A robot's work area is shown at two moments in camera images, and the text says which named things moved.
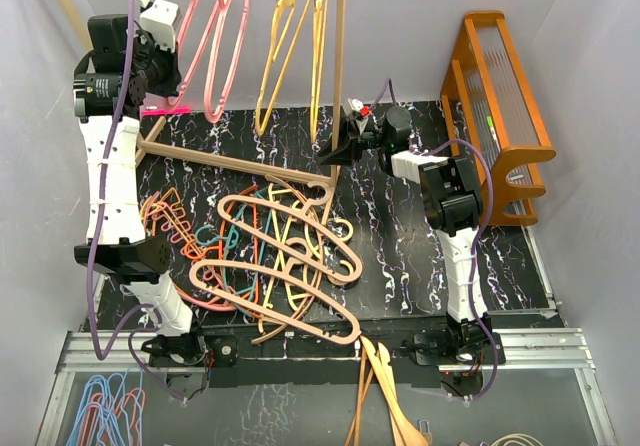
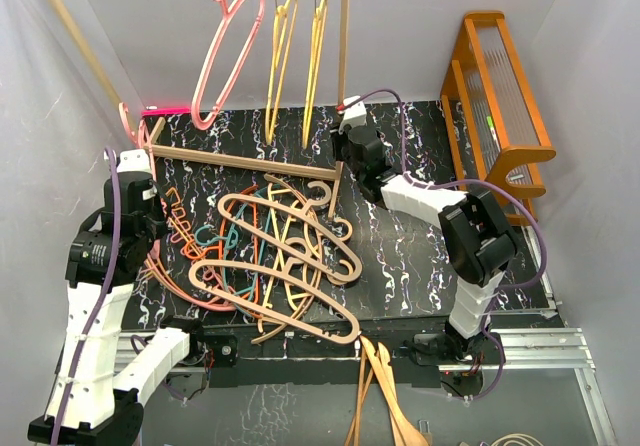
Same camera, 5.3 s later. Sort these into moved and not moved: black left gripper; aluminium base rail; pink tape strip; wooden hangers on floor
Moved: black left gripper
Not moved: aluminium base rail; wooden hangers on floor; pink tape strip
